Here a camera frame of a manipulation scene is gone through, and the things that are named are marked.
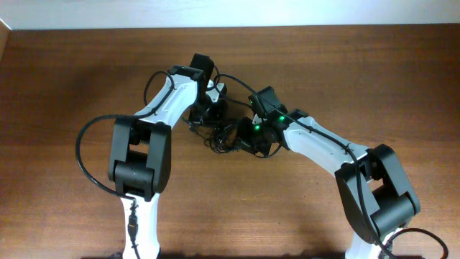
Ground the black usb cable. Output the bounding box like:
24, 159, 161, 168
181, 117, 252, 155

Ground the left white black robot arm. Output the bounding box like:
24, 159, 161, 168
108, 53, 219, 259

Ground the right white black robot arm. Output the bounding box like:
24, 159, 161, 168
235, 86, 420, 258

